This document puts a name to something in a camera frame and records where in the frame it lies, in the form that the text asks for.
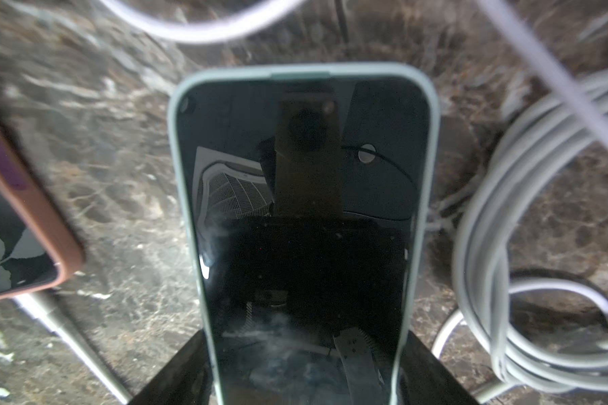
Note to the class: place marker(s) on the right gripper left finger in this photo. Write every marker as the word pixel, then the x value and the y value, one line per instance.
pixel 185 379

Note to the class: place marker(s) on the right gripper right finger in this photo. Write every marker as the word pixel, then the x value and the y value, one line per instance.
pixel 425 380

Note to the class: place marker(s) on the white charging cable pink phone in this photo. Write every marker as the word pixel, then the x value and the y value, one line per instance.
pixel 42 307

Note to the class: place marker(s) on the phone with pink case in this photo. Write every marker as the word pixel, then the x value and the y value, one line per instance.
pixel 38 250

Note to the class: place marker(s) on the phone with mint case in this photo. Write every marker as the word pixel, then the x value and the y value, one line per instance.
pixel 305 191

